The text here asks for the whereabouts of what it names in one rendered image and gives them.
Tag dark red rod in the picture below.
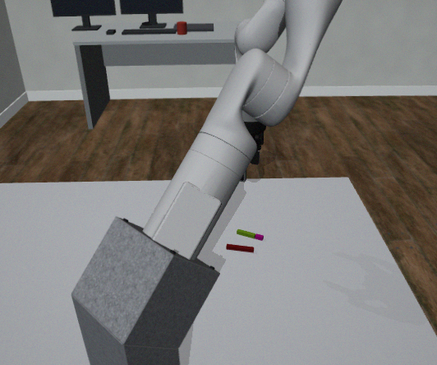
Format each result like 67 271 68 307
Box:
226 244 254 252

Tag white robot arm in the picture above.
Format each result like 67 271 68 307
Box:
143 0 342 261

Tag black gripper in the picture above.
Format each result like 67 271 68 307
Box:
240 122 266 182

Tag lime green rod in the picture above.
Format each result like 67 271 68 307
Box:
237 229 255 238

